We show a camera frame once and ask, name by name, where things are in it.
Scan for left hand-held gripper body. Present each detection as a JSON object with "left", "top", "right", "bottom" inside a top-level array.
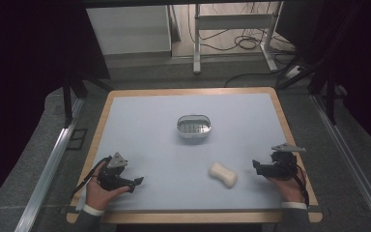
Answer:
[{"left": 98, "top": 152, "right": 131, "bottom": 191}]

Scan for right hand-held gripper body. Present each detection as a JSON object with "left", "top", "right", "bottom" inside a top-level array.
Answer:
[{"left": 270, "top": 142, "right": 307, "bottom": 180}]

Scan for person's left hand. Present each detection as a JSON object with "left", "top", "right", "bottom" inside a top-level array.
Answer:
[{"left": 84, "top": 161, "right": 131, "bottom": 213}]

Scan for person's right hand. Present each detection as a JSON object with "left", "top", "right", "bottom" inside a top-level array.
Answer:
[{"left": 266, "top": 166, "right": 307, "bottom": 204}]

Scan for white soap bar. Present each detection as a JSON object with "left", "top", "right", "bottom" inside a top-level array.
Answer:
[{"left": 208, "top": 161, "right": 239, "bottom": 189}]

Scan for light blue table mat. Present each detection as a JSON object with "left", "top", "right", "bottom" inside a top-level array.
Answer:
[{"left": 76, "top": 93, "right": 303, "bottom": 213}]

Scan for grey soap dish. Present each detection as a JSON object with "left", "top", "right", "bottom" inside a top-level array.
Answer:
[{"left": 176, "top": 114, "right": 213, "bottom": 140}]

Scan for black metal stand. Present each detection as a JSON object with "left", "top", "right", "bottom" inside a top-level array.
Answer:
[
  {"left": 275, "top": 52, "right": 340, "bottom": 126},
  {"left": 62, "top": 72, "right": 112, "bottom": 129}
]

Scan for white power strip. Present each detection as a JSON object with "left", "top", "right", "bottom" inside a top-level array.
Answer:
[{"left": 284, "top": 65, "right": 304, "bottom": 80}]

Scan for black curtain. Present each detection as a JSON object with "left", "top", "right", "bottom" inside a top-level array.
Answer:
[
  {"left": 275, "top": 0, "right": 371, "bottom": 159},
  {"left": 0, "top": 0, "right": 111, "bottom": 214}
]

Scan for white cabinet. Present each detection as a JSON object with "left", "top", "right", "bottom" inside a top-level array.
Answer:
[{"left": 86, "top": 4, "right": 173, "bottom": 56}]

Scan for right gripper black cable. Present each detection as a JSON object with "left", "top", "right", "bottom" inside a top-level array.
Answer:
[{"left": 281, "top": 159, "right": 311, "bottom": 208}]

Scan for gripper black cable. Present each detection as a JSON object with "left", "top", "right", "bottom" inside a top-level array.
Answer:
[
  {"left": 70, "top": 156, "right": 113, "bottom": 199},
  {"left": 281, "top": 159, "right": 311, "bottom": 208}
]

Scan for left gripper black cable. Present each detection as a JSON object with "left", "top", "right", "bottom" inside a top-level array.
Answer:
[{"left": 70, "top": 156, "right": 113, "bottom": 199}]

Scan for black floor bracket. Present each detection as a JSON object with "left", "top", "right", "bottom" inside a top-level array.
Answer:
[{"left": 66, "top": 128, "right": 89, "bottom": 151}]

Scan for aluminium rail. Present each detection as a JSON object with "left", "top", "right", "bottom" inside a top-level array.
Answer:
[
  {"left": 14, "top": 97, "right": 85, "bottom": 232},
  {"left": 311, "top": 94, "right": 371, "bottom": 232}
]

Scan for black floor cables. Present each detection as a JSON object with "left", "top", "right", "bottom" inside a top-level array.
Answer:
[{"left": 187, "top": 2, "right": 299, "bottom": 66}]

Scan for white metal desk frame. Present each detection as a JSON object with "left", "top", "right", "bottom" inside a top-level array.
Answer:
[{"left": 192, "top": 1, "right": 285, "bottom": 75}]

